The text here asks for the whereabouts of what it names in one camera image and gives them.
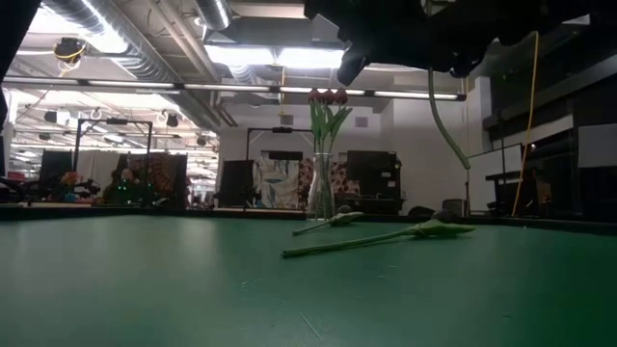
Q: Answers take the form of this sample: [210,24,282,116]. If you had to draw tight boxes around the long LED light bar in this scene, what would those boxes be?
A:
[0,75,468,102]

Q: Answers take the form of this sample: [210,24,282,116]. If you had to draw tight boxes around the floral patterned fabric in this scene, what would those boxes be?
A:
[298,158,349,197]

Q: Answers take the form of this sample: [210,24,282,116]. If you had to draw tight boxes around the black ceiling cord reel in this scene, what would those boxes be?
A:
[52,37,88,64]

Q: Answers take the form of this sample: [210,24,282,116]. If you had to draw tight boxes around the yellow hanging cable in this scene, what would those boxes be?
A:
[511,31,540,217]

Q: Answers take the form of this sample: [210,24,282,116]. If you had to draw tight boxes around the person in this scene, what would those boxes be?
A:
[108,167,146,206]

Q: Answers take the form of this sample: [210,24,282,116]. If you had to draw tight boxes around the green table mat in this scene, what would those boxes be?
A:
[0,214,617,347]

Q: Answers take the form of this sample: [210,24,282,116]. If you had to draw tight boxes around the tall clear glass vase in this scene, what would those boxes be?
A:
[307,152,336,221]

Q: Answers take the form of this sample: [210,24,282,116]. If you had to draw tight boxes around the black gantry frame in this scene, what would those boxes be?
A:
[71,118,154,208]
[245,126,319,208]

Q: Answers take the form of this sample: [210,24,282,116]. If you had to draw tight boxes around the black artificial tulip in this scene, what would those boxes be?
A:
[291,204,366,237]
[282,209,477,259]
[426,67,472,171]

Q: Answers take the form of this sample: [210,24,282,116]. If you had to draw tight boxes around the white board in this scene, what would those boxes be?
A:
[466,143,525,213]

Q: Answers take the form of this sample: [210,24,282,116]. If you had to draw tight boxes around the dark patterned curtain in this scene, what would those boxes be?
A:
[127,152,189,208]

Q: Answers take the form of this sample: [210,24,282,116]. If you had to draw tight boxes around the black flat panel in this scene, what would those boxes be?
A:
[219,159,255,207]

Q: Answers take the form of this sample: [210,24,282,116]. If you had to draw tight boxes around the white patterned fabric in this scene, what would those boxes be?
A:
[254,156,303,209]

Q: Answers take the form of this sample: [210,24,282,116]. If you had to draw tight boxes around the black screen on stand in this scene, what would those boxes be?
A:
[346,149,402,200]

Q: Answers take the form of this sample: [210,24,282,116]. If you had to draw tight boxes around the silver ventilation duct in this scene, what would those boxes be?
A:
[38,0,228,131]

